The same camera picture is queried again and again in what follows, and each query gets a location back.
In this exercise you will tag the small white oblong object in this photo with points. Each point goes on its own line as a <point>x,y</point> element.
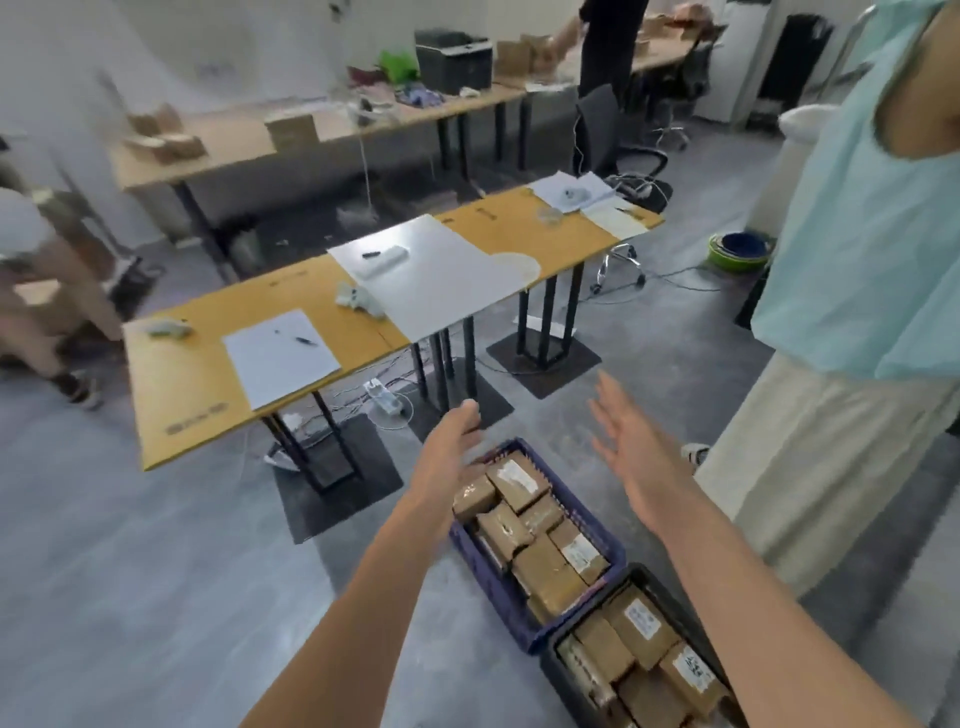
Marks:
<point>169,328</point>

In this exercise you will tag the small brown box amber tape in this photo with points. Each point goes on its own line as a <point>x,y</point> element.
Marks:
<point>559,592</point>

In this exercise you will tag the clear plastic bag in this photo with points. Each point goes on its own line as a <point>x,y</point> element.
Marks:
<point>570,199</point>

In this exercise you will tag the person's right hand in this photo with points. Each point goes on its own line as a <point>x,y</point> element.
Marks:
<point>645,465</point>

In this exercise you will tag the blue plastic crate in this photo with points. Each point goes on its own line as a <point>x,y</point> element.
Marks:
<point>495,592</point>

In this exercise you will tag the black plastic crate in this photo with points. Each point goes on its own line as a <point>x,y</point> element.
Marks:
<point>559,675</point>

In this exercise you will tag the green plastic bowl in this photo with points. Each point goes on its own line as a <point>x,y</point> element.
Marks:
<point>724,259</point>

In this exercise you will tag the large white board sheet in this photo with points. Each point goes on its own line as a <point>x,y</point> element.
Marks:
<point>435,292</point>

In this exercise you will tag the crumpled green plastic bag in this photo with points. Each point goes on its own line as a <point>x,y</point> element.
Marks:
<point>397,66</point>

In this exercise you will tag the chrome chair base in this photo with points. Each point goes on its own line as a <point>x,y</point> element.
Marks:
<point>622,262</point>

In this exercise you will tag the medium plain brown seamed box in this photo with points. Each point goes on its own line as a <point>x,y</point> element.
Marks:
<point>538,562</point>

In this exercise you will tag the white crumpled paper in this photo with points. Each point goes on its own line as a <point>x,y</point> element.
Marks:
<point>291,422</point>

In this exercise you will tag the white paper sheet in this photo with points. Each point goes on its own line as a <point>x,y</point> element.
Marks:
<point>551,328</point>

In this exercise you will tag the black pen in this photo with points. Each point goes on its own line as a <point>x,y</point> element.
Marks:
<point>307,341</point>

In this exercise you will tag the brown box round hole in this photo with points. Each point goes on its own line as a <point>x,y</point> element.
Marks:
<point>504,532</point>

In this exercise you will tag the brown cardboard box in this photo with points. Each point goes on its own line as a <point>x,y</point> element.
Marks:
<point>292,131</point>

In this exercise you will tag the thin brown box wide label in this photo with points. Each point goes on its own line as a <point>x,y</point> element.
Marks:
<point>562,536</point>

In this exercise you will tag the square brown box clear tape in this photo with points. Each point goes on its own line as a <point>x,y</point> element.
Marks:
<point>474,499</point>

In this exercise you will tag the tall brown box glossy tape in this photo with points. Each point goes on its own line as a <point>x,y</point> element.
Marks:
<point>541,516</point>

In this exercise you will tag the person's left forearm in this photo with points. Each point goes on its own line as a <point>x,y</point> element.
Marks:
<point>352,630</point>

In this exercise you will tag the loose white paper sheets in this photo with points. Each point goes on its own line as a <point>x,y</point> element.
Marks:
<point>555,187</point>

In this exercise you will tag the brown box peeling white label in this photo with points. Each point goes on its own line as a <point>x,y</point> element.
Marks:
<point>525,491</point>

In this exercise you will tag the black machine case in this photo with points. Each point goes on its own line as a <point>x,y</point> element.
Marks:
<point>454,64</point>

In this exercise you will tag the black office chair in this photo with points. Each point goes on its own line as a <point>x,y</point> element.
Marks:
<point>600,127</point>
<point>686,82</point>

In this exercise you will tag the blue plastic bowl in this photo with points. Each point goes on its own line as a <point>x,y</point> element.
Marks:
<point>742,244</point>

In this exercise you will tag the large plain brown box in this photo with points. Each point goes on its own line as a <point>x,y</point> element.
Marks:
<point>649,701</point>

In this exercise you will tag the white paper pad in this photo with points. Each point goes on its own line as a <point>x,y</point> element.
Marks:
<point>615,223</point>

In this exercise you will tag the brown box square white label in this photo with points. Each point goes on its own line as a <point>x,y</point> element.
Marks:
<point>656,645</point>

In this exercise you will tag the person's left hand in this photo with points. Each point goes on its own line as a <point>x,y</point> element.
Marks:
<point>446,465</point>

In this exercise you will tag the person's right forearm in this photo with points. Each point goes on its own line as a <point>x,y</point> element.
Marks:
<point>787,637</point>

